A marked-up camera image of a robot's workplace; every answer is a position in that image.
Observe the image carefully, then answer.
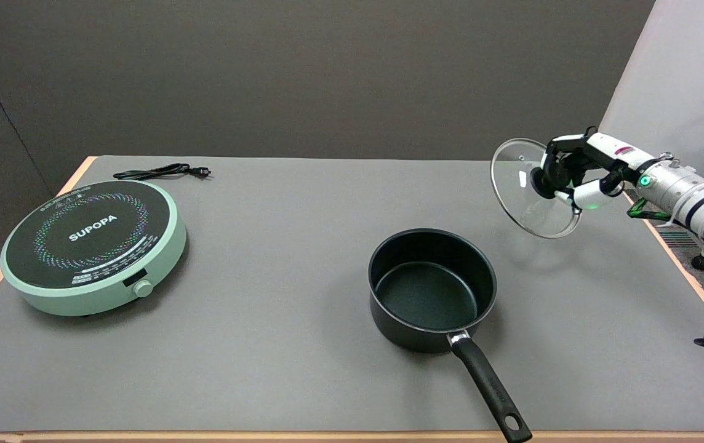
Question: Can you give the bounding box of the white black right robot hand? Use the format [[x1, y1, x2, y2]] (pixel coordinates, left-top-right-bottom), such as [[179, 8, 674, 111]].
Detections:
[[540, 126, 660, 213]]

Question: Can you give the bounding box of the glass pot lid black knob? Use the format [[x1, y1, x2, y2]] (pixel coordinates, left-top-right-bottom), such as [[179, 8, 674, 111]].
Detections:
[[490, 138, 584, 240]]

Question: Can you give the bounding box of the metal floor vent grille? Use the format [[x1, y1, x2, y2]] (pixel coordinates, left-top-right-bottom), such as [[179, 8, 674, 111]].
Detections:
[[658, 229, 702, 249]]

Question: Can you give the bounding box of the green round induction cooker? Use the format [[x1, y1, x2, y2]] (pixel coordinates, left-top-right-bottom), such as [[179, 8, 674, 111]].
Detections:
[[0, 180, 188, 317]]

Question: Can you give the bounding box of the green black robot cable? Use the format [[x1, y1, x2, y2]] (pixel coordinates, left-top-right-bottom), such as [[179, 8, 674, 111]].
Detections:
[[627, 197, 673, 222]]

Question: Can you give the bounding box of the black saucepan with long handle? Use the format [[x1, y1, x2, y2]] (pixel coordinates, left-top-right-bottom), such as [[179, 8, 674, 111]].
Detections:
[[368, 228, 533, 443]]

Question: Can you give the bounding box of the black power cord with plug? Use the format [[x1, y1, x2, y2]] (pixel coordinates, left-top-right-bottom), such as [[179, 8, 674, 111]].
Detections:
[[113, 163, 212, 181]]

